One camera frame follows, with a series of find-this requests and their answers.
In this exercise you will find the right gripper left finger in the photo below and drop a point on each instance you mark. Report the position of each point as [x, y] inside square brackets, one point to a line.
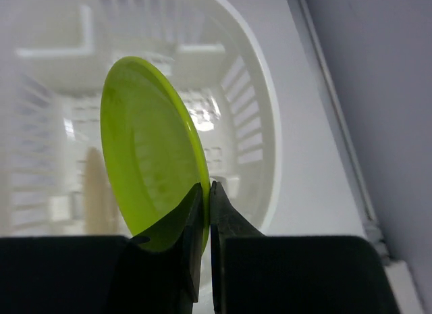
[159, 269]

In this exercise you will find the lime green plate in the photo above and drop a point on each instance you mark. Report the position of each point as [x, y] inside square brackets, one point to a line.
[152, 151]

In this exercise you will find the right aluminium rail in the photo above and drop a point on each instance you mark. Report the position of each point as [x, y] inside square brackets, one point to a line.
[357, 182]

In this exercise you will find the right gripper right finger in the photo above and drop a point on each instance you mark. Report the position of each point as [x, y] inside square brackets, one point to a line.
[237, 262]

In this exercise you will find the white plastic dish rack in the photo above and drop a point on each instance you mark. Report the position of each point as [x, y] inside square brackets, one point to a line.
[55, 55]

